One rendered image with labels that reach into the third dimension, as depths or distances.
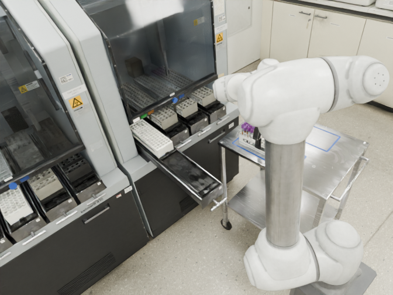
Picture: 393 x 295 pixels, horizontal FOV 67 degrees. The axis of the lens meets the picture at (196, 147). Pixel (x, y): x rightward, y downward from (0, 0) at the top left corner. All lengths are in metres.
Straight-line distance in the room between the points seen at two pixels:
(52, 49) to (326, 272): 1.25
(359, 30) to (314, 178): 2.07
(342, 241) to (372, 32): 2.42
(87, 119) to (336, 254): 1.13
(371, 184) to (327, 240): 1.62
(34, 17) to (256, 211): 1.53
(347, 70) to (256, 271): 0.65
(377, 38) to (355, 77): 2.51
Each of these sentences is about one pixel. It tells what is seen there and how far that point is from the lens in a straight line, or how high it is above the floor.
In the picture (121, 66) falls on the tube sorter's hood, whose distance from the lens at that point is 1.42.
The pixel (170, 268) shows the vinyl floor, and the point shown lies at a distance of 2.08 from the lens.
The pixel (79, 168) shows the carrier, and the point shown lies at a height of 0.87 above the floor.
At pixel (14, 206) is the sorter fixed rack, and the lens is 1.56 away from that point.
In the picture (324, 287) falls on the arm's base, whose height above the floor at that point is 0.73.
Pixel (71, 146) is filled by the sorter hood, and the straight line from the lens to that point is 1.46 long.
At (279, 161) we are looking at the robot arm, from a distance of 0.77.
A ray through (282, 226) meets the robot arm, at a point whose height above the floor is 1.09.
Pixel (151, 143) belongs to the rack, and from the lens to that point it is 1.56.
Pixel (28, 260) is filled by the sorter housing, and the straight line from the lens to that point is 1.69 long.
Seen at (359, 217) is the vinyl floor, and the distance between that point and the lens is 2.41.
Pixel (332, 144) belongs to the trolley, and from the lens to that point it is 1.61.
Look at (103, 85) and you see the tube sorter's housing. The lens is 1.42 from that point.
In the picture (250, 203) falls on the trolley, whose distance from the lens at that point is 1.97.
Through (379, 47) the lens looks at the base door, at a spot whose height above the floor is 0.60.
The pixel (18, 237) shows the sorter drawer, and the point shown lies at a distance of 1.57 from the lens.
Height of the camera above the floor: 1.84
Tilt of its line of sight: 42 degrees down
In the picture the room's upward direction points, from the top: 7 degrees counter-clockwise
